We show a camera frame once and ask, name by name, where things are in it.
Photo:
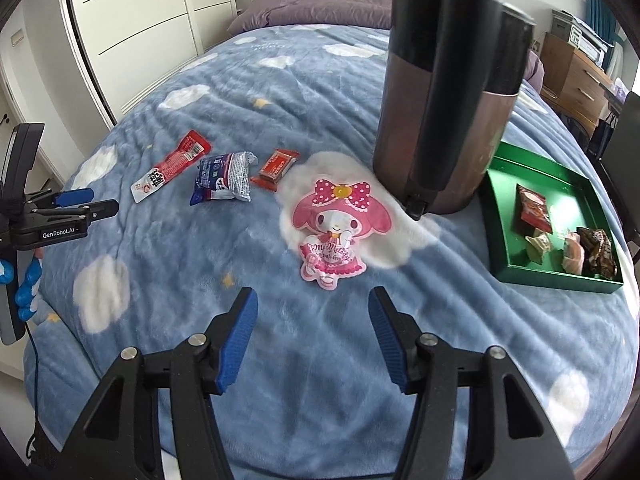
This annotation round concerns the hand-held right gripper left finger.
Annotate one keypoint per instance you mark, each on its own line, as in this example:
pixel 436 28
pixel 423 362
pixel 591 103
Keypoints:
pixel 235 345

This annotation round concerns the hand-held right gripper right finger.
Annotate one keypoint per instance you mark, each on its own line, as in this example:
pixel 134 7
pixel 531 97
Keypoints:
pixel 387 340

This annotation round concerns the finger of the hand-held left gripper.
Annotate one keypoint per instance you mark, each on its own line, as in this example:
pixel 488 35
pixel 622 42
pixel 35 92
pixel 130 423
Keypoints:
pixel 75 196
pixel 100 209

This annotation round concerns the pink cartoon character snack packet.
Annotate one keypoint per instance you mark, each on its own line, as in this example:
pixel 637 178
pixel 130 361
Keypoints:
pixel 340 220

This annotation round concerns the green shallow box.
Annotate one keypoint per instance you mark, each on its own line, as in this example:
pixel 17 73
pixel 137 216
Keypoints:
pixel 505 210

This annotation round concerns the pale green small snack packet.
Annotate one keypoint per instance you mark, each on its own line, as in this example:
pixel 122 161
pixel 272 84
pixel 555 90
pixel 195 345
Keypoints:
pixel 539 245

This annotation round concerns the dark red snack packet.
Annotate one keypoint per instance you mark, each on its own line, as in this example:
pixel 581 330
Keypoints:
pixel 534 207

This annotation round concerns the pink striped candy packet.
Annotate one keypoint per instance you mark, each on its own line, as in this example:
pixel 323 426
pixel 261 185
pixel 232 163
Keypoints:
pixel 572 255

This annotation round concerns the brown crinkled snack packet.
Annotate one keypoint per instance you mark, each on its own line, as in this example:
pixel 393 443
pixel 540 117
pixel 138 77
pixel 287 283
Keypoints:
pixel 597 250

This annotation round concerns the person's left hand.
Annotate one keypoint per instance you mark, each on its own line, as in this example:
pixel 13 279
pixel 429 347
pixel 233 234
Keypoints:
pixel 27 290

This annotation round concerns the red and white sausage packet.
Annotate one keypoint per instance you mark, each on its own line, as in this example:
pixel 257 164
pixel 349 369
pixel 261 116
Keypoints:
pixel 170 167

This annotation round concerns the blue and white snack packet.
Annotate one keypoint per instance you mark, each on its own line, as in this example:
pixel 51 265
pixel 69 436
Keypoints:
pixel 222 177

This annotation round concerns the small red snack packet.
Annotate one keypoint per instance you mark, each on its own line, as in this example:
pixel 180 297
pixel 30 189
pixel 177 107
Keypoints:
pixel 277 165

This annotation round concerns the white wardrobe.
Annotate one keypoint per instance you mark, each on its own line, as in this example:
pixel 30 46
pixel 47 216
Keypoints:
pixel 150 10

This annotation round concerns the black and brown electric kettle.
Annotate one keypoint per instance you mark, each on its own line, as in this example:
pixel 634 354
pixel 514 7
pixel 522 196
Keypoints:
pixel 435 135

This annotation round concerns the purple pillow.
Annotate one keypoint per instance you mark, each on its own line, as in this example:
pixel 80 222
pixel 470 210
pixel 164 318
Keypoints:
pixel 310 5

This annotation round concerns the black office chair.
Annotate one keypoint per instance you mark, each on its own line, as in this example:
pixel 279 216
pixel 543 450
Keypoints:
pixel 625 130

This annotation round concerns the wooden dresser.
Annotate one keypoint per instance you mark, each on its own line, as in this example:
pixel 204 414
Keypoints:
pixel 575 75

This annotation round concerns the grey printer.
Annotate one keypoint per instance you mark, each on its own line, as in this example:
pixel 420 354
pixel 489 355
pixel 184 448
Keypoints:
pixel 582 35

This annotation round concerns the teal curtain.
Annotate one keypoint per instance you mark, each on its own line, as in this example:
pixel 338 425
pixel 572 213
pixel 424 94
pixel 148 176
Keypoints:
pixel 607 30

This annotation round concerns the white wall switch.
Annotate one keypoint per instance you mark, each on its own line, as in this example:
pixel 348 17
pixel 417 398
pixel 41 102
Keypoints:
pixel 17 36

